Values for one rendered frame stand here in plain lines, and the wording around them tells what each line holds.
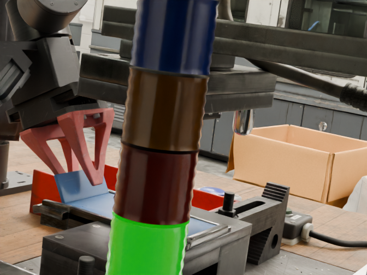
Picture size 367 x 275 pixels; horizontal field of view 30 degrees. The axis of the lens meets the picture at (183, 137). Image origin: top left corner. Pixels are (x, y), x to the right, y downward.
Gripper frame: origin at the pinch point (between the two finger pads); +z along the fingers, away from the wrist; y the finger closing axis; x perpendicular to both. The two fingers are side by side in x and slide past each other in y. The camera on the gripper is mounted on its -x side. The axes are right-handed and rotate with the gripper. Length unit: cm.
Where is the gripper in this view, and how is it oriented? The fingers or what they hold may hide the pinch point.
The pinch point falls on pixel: (83, 180)
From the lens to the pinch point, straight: 70.8
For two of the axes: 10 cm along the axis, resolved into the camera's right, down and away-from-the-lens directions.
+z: 2.8, 9.6, -0.6
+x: 5.3, -1.1, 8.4
